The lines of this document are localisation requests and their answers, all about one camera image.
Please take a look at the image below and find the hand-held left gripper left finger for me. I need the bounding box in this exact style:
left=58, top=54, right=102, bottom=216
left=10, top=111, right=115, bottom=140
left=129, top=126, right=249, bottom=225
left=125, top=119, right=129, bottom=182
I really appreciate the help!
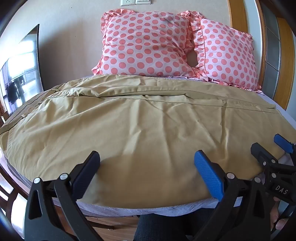
left=27, top=151, right=101, bottom=241

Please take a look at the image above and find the bed with white sheet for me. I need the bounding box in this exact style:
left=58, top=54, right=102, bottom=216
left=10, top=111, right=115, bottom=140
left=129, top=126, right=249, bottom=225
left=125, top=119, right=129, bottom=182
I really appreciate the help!
left=0, top=74, right=296, bottom=218

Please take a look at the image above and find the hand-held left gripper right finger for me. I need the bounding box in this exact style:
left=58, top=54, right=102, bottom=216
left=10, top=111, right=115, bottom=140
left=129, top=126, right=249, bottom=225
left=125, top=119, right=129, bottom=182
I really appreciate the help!
left=194, top=150, right=272, bottom=241

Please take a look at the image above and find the small pink polka dot pillow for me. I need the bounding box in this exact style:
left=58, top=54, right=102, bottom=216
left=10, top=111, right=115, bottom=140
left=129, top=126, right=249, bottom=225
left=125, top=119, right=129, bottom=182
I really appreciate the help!
left=178, top=11, right=262, bottom=91

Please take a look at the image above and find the wooden headboard frame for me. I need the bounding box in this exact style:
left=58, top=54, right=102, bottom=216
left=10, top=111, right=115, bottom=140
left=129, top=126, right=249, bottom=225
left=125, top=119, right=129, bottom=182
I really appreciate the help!
left=228, top=0, right=296, bottom=110

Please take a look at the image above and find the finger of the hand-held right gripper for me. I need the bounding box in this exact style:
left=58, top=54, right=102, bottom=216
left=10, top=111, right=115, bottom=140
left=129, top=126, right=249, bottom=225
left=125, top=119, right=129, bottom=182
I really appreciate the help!
left=251, top=142, right=278, bottom=168
left=273, top=134, right=296, bottom=155

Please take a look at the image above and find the wall mirror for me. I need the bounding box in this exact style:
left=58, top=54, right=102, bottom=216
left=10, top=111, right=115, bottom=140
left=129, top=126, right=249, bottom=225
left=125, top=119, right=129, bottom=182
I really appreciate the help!
left=0, top=24, right=44, bottom=116

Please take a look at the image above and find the large pink polka dot pillow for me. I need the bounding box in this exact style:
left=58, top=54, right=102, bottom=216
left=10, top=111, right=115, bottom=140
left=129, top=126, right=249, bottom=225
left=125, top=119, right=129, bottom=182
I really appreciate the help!
left=91, top=9, right=199, bottom=78

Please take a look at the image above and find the person's right hand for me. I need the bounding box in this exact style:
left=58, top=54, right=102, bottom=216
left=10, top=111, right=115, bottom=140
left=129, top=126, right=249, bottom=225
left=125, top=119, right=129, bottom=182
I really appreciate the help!
left=270, top=197, right=293, bottom=232

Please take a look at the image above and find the dark wooden bed frame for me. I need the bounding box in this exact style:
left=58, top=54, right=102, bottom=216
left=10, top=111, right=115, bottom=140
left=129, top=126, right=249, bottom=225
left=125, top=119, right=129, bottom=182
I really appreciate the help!
left=0, top=160, right=31, bottom=216

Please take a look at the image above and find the person's leg in dark trousers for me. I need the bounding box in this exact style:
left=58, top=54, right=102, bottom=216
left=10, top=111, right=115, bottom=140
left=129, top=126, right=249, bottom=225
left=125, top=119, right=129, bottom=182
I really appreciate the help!
left=134, top=213, right=197, bottom=241

